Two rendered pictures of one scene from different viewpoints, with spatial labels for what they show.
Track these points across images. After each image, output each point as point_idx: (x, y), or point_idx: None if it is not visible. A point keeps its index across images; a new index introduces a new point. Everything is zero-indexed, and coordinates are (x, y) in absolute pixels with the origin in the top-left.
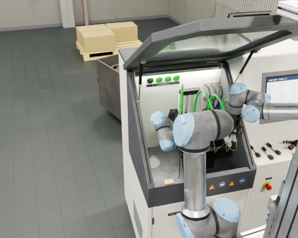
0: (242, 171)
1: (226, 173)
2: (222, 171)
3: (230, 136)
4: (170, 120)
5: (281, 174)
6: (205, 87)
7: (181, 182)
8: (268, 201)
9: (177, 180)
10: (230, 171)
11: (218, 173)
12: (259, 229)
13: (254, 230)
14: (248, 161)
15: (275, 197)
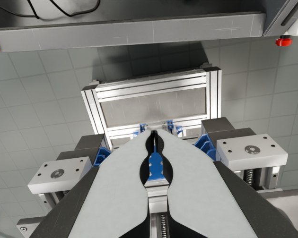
0: (233, 37)
1: (176, 35)
2: (167, 22)
3: (167, 179)
4: None
5: None
6: None
7: (26, 49)
8: (223, 151)
9: (10, 38)
10: (193, 28)
11: (151, 29)
12: (166, 194)
13: (156, 194)
14: (282, 8)
15: (237, 165)
